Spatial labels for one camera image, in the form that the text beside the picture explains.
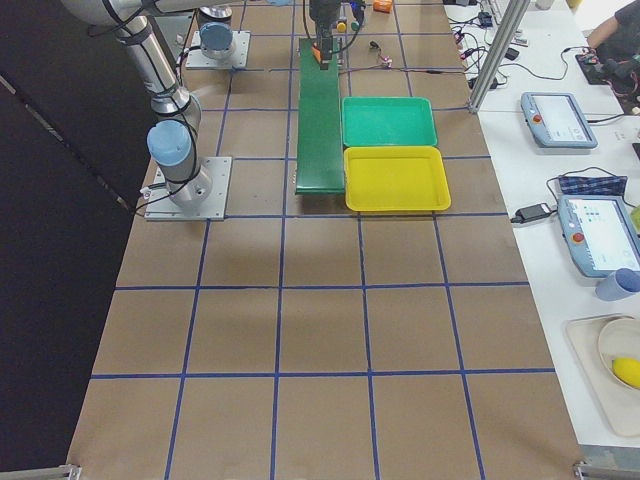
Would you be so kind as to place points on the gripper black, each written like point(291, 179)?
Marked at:
point(320, 15)

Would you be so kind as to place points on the plain orange cylinder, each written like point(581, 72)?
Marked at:
point(317, 53)

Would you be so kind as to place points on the orange cylinder marked 4680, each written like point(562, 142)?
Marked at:
point(383, 6)

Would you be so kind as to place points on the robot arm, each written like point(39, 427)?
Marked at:
point(172, 141)
point(218, 40)

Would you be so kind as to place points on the motor controller board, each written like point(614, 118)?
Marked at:
point(385, 61)

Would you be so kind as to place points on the green plastic tray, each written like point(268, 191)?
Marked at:
point(388, 121)

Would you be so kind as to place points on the green conveyor belt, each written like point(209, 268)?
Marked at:
point(319, 144)

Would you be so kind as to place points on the yellow plastic tray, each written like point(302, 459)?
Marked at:
point(395, 178)

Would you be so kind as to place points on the teach pendant tablet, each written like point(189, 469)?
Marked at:
point(599, 234)
point(555, 120)

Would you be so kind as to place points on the black power adapter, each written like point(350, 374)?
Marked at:
point(531, 213)

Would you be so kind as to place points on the blue patterned cloth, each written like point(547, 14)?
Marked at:
point(582, 185)

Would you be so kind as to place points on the blue plastic cup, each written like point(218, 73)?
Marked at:
point(620, 284)

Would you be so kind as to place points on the beige bowl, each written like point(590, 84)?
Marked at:
point(618, 338)

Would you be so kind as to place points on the yellow lemon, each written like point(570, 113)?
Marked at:
point(627, 370)

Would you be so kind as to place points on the beige tray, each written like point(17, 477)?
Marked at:
point(619, 404)

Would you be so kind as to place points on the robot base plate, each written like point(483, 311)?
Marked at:
point(203, 198)
point(206, 57)

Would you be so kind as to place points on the aluminium frame post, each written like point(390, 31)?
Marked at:
point(511, 19)

